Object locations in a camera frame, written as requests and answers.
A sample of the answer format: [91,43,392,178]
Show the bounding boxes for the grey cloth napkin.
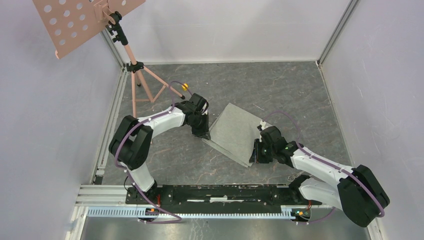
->
[202,103,262,168]

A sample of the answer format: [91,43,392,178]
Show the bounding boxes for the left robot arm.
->
[108,93,211,204]

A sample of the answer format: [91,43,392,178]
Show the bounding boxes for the pink music stand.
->
[33,0,185,114]

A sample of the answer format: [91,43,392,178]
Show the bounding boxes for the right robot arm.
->
[250,125,390,228]

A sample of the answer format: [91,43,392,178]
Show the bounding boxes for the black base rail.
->
[125,184,322,215]

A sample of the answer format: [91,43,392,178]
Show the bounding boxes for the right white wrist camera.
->
[257,120,271,132]

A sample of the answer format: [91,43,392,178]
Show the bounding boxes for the yellow cube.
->
[181,83,189,91]

